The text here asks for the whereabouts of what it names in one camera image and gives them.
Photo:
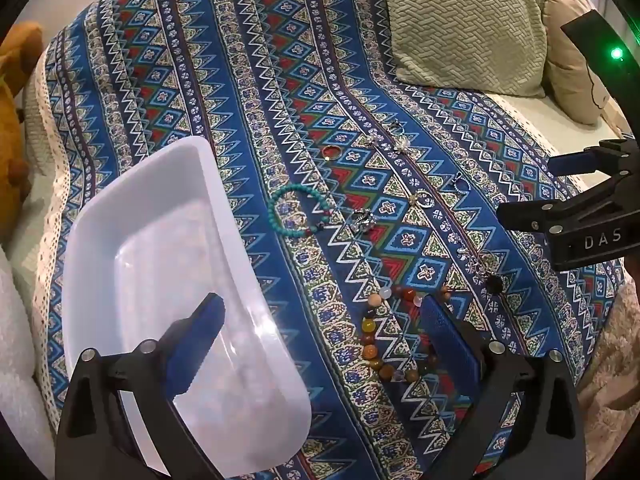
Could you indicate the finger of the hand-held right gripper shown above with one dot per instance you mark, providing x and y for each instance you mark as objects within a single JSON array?
[
  {"x": 572, "y": 162},
  {"x": 540, "y": 215}
]

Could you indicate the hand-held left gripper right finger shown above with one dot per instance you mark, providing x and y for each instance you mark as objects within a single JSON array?
[{"x": 445, "y": 335}]

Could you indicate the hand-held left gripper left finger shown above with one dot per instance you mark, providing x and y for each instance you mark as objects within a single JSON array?
[{"x": 195, "y": 345}]

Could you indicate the blue hoop earring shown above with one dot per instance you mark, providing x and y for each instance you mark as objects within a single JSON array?
[{"x": 460, "y": 185}]

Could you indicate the white plastic tray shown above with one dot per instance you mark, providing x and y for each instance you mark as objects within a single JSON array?
[{"x": 165, "y": 240}]

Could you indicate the silver charm cluster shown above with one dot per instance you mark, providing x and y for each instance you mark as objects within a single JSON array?
[{"x": 362, "y": 220}]

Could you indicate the white pearl earring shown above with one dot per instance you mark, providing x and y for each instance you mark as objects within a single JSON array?
[{"x": 402, "y": 146}]

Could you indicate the dark small earring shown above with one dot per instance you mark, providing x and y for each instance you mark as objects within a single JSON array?
[{"x": 397, "y": 125}]

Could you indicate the beige pillow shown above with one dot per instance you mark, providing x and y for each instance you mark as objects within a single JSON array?
[{"x": 567, "y": 60}]

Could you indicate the beige fluffy blanket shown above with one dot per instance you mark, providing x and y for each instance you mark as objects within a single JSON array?
[{"x": 612, "y": 375}]

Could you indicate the green textured pillow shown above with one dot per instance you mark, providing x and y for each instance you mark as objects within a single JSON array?
[{"x": 460, "y": 25}]

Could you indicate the white fluffy blanket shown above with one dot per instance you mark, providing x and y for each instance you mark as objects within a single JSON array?
[{"x": 17, "y": 370}]

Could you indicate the brown plush toy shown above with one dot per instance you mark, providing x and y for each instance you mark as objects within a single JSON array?
[{"x": 12, "y": 125}]

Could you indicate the blue patterned blanket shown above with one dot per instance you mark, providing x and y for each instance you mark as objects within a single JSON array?
[{"x": 280, "y": 70}]

